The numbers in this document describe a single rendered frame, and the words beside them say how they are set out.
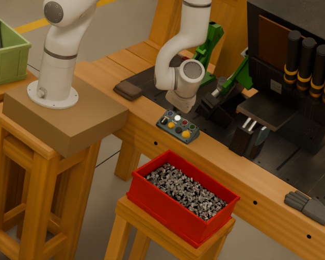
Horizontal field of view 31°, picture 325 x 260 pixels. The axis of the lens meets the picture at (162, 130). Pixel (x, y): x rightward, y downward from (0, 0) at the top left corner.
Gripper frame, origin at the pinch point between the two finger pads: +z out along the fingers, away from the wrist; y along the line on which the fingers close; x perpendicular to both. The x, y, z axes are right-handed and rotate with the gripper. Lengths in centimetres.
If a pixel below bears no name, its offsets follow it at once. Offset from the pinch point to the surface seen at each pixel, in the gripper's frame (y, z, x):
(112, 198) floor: -10, 116, -18
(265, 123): 29.0, -15.6, 8.3
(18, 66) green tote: -65, 26, -17
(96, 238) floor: -1, 98, -42
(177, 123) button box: 3.1, 7.5, -2.1
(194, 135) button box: 11.1, 6.8, -2.5
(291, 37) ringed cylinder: 19, -52, 18
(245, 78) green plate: 13.3, -1.9, 25.1
